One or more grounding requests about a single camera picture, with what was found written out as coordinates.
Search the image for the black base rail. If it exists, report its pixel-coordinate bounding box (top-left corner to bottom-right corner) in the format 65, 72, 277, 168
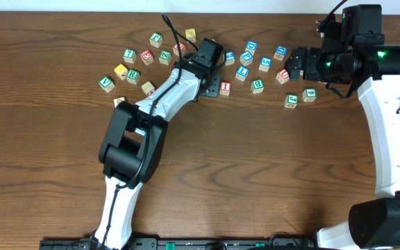
39, 235, 317, 250

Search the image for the green letter B block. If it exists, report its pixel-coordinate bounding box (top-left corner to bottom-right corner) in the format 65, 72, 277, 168
251, 79, 265, 94

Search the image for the yellow letter K block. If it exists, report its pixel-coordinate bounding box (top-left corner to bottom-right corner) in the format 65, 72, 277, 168
114, 63, 128, 80

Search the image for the green letter J block right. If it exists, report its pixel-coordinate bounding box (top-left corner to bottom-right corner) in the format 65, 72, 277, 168
285, 94, 298, 108

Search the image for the natural block red edge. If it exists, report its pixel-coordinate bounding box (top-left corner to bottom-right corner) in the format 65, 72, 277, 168
141, 81, 156, 97

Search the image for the green letter Z block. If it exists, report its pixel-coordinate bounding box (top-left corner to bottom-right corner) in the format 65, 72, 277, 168
159, 50, 172, 65

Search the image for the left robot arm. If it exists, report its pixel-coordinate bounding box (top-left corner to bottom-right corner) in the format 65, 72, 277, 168
91, 56, 219, 249

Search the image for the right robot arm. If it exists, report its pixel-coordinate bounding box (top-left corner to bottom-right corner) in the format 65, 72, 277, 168
284, 3, 400, 249

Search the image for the red letter U block left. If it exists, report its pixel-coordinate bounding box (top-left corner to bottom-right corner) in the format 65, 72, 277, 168
172, 42, 187, 56

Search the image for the natural wooden picture block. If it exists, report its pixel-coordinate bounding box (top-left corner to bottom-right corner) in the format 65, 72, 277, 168
113, 97, 126, 107

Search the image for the green number 4 block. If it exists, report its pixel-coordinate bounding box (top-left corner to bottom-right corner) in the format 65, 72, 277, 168
302, 88, 317, 102

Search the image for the red letter U block right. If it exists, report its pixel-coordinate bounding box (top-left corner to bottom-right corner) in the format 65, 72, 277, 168
276, 69, 290, 84

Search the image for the blue letter D block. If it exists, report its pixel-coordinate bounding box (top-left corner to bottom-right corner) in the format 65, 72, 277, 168
245, 40, 258, 55

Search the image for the green letter j block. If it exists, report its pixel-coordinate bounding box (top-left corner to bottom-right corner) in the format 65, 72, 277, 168
285, 94, 298, 108
149, 33, 163, 48

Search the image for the green letter V block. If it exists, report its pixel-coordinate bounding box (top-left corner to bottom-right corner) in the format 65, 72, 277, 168
99, 76, 115, 92

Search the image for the green letter J block top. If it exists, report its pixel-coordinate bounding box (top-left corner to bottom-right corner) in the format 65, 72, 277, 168
149, 33, 163, 48

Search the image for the yellow block top row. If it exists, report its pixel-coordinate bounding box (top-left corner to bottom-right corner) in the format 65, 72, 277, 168
185, 28, 197, 43

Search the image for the red letter I block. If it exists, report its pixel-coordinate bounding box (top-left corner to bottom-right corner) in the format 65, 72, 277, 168
219, 81, 231, 96

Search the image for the blue number 5 block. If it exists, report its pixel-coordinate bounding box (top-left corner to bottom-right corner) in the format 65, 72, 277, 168
258, 56, 272, 72

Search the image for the red letter u block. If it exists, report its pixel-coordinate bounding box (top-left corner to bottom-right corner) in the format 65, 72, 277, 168
172, 42, 187, 56
276, 69, 290, 84

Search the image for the red letter E block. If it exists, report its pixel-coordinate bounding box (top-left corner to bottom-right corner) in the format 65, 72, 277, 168
140, 50, 153, 65

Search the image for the green number 7 block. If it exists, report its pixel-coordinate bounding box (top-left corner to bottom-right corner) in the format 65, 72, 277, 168
123, 49, 136, 64

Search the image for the green letter R block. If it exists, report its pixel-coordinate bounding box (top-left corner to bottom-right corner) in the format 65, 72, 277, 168
126, 69, 140, 85

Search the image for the blue letter P block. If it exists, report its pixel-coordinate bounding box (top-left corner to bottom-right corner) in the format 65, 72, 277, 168
240, 51, 253, 66

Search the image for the blue number 2 block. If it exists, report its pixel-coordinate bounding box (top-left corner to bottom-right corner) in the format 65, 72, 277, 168
224, 51, 235, 66

